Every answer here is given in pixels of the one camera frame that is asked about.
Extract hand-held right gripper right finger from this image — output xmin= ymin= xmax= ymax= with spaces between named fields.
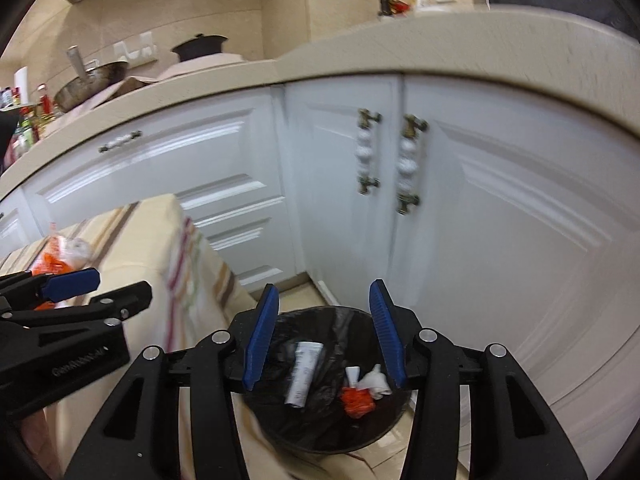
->
xmin=368 ymin=279 xmax=588 ymax=480

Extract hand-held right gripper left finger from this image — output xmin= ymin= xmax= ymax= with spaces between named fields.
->
xmin=62 ymin=283 xmax=281 ymax=480

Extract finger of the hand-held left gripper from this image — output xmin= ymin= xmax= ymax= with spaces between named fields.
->
xmin=0 ymin=281 xmax=153 ymax=334
xmin=0 ymin=267 xmax=101 ymax=311

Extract orange clear snack wrapper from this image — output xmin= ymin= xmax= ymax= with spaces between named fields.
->
xmin=30 ymin=222 xmax=96 ymax=311

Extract black trash bin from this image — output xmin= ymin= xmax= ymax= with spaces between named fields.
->
xmin=240 ymin=305 xmax=416 ymax=456

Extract crumpled white paper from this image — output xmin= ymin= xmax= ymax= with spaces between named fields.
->
xmin=345 ymin=364 xmax=393 ymax=401

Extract white printed sachet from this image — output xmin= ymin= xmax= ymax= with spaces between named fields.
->
xmin=284 ymin=341 xmax=323 ymax=409

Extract striped tablecloth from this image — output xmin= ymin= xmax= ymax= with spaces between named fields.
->
xmin=0 ymin=192 xmax=311 ymax=480

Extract crumpled orange wrapper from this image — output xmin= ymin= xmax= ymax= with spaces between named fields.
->
xmin=340 ymin=385 xmax=376 ymax=418

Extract white cabinet panel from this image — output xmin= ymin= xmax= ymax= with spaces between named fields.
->
xmin=0 ymin=185 xmax=46 ymax=261

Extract white cabinet door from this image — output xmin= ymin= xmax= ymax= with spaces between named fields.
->
xmin=285 ymin=75 xmax=406 ymax=311
xmin=390 ymin=77 xmax=640 ymax=441

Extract cluster of condiment bottles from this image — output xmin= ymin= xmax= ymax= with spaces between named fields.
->
xmin=0 ymin=80 xmax=66 ymax=161

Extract metal wok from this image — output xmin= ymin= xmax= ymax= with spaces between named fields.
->
xmin=52 ymin=45 xmax=130 ymax=113

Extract black clay pot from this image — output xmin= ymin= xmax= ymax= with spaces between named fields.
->
xmin=170 ymin=33 xmax=228 ymax=61

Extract white ceramic drawer handle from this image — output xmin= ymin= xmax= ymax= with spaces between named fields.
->
xmin=98 ymin=131 xmax=143 ymax=154

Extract white ceramic door handle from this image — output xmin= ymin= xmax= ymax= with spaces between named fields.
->
xmin=395 ymin=115 xmax=430 ymax=215
xmin=355 ymin=108 xmax=383 ymax=195

